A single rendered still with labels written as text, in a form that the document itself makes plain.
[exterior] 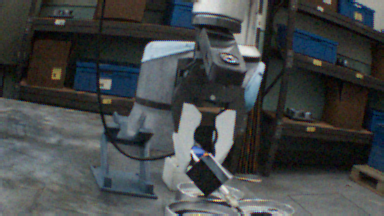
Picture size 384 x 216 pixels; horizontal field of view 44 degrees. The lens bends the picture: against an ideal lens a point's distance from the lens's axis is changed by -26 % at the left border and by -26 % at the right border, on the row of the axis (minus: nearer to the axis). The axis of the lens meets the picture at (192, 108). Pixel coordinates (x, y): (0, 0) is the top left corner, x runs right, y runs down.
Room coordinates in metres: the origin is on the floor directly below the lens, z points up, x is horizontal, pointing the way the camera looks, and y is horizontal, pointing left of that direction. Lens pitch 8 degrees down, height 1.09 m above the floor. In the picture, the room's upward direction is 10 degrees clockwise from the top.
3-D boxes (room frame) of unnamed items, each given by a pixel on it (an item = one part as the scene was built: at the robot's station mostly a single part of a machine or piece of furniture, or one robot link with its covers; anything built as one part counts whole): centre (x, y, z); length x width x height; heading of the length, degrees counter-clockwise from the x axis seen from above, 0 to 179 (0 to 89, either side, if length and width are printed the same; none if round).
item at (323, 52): (4.87, -0.88, 1.11); 0.52 x 0.38 x 0.22; 105
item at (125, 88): (4.44, 0.69, 0.56); 0.52 x 0.38 x 0.22; 102
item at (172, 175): (1.05, -0.01, 0.82); 0.08 x 0.07 x 0.05; 15
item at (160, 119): (1.37, 0.07, 0.85); 0.15 x 0.15 x 0.10
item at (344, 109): (5.01, -1.40, 0.67); 0.52 x 0.43 x 0.43; 105
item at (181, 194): (0.89, -0.05, 0.82); 0.10 x 0.10 x 0.04
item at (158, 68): (1.37, 0.06, 0.97); 0.13 x 0.12 x 0.14; 84
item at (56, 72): (4.27, 1.20, 0.64); 0.49 x 0.40 x 0.37; 110
